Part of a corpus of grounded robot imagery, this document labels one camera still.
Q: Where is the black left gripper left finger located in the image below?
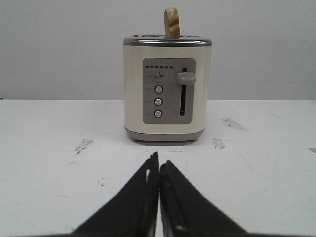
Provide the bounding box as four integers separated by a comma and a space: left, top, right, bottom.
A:
72, 152, 159, 237

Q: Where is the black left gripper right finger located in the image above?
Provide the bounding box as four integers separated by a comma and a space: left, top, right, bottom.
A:
160, 160, 248, 237

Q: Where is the cream two-slot toaster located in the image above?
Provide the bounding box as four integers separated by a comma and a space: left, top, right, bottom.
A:
123, 35, 212, 142

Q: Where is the toast slice in toaster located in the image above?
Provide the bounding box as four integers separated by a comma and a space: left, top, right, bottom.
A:
164, 7, 181, 39

